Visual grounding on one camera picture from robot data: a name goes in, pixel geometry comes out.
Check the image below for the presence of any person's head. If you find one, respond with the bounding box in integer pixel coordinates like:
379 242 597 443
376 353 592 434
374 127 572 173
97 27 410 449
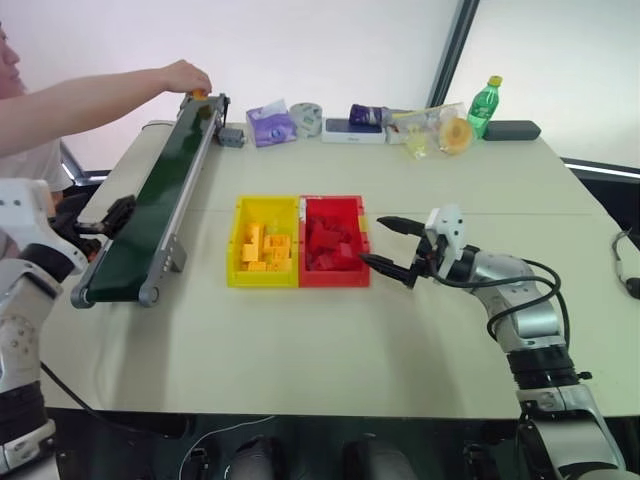
0 20 27 95

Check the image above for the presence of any thin white wire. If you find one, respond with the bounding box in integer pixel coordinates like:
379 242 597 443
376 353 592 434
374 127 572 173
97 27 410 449
181 413 277 480

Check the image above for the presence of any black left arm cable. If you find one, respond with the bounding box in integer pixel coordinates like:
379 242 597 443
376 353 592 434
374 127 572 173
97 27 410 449
38 358 187 437

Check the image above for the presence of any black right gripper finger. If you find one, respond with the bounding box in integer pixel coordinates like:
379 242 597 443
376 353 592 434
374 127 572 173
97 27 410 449
358 252 420 291
375 215 430 241

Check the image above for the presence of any black oblong case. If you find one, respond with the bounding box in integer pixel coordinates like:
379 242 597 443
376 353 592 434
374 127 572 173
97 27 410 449
481 119 543 143

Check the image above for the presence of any small grey box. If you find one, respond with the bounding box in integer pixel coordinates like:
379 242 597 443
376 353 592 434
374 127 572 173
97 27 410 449
217 126 248 148

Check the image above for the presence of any white flat carton box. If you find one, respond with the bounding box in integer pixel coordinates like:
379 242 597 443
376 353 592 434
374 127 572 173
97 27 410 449
320 116 389 145

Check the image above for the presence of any purple tissue pack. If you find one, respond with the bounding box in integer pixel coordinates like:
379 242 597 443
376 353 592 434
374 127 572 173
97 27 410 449
245 98 298 149

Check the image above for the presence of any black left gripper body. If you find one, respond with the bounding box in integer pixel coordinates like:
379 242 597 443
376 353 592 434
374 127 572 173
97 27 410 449
49 193 86 251

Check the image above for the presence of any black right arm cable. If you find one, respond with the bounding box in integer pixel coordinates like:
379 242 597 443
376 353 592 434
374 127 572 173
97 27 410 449
486 256 574 352

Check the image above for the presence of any person's white shirt torso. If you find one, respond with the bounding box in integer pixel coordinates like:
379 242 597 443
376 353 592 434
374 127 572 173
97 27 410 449
0 138 72 194

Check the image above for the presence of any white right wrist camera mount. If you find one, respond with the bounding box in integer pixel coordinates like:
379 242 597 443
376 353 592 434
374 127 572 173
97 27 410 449
424 203 467 264

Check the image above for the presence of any round bread in bag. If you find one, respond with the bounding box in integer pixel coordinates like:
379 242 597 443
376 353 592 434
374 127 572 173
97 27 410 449
438 116 473 157

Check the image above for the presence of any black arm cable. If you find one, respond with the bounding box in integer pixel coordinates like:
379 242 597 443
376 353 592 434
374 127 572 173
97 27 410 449
486 256 574 352
38 358 187 437

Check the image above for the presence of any person's bare hand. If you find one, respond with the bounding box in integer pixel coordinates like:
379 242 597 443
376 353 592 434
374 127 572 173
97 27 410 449
163 59 214 96

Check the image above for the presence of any grey tape roll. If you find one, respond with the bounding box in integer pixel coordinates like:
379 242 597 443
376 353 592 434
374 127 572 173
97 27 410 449
288 101 324 139

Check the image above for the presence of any green bottle yellow cap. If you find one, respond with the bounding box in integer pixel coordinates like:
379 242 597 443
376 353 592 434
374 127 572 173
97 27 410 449
466 74 504 142

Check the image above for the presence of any red plastic bin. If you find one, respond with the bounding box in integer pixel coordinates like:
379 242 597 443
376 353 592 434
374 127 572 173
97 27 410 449
298 194 373 290

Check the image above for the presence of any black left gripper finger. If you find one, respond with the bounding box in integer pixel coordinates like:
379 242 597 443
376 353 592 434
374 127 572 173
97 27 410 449
75 195 138 237
78 236 109 263

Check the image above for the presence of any wide yellow building block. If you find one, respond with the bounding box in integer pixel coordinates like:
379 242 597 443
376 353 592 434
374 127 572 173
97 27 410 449
263 233 293 261

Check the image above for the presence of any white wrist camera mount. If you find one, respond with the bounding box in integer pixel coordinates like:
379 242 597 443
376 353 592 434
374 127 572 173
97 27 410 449
0 179 55 234
424 203 467 264

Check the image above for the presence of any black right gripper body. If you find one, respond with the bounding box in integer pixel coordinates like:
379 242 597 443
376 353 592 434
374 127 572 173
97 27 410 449
409 227 449 290

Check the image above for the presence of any flat yellow building block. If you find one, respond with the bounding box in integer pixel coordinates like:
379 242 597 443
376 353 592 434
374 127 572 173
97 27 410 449
246 258 292 274

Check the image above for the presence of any clear plastic bag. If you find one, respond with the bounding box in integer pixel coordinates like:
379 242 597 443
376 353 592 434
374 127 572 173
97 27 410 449
389 101 475 161

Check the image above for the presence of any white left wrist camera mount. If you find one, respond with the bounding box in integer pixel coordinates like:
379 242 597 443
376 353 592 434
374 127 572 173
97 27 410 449
0 179 55 234

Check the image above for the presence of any black and white loose cable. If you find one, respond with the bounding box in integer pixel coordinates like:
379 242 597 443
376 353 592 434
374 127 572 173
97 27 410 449
611 228 640 297

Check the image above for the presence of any yellow plastic bin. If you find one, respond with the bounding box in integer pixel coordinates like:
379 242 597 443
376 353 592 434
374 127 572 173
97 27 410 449
226 194 302 290

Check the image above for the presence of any dark window frame post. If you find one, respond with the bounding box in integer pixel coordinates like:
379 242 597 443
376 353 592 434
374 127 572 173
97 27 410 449
428 0 482 109

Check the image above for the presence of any tall yellow building block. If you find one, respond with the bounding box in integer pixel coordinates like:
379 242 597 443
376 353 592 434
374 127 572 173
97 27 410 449
241 222 267 264

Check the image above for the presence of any green belt conveyor silver frame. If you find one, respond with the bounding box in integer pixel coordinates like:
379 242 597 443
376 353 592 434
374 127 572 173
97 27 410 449
69 92 233 310

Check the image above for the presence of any dark rounded shape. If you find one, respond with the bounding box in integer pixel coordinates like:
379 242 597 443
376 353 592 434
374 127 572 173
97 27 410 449
228 433 282 480

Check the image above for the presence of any red building block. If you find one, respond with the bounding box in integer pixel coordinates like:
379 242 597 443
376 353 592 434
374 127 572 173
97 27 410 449
307 251 342 272
306 214 342 252
338 241 367 272

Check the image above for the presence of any purple crumpled pouch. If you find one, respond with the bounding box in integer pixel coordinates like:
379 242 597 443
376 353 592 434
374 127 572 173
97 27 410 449
348 103 393 126

